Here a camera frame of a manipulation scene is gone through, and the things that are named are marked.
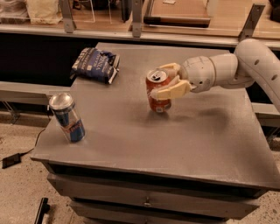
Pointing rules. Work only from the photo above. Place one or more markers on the metal drawer knob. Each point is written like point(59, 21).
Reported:
point(147, 202)

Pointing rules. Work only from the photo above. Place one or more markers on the orange coke can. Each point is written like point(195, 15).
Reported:
point(156, 79)

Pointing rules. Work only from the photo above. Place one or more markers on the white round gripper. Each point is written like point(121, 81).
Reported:
point(196, 73)

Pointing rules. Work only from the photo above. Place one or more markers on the black object on floor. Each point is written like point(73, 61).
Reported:
point(42, 216)

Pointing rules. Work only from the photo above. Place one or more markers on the beige cloth bag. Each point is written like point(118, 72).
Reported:
point(44, 12)

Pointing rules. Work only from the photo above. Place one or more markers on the black power adapter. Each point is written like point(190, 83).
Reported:
point(11, 160)

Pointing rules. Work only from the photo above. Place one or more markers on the grey metal bracket middle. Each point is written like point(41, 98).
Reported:
point(136, 18)

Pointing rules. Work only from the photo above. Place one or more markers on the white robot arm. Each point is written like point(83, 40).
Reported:
point(251, 62)

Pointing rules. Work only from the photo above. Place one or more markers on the brown flat board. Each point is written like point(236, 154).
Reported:
point(187, 13)

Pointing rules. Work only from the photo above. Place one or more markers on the grey metal bracket right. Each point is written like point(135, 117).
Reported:
point(251, 22)

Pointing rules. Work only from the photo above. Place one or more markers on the grey drawer cabinet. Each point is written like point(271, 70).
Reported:
point(203, 161)

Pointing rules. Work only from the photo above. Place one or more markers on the dark blue chip bag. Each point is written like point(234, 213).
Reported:
point(95, 64)

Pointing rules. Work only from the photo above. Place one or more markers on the grey metal bracket left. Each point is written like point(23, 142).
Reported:
point(66, 11)

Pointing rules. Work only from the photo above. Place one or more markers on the grey low bench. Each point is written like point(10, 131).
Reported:
point(28, 93)

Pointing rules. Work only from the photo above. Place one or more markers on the blue energy drink can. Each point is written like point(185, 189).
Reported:
point(64, 110)

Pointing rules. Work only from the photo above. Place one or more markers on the grey metal bracket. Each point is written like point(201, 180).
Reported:
point(251, 22)
point(136, 18)
point(66, 11)

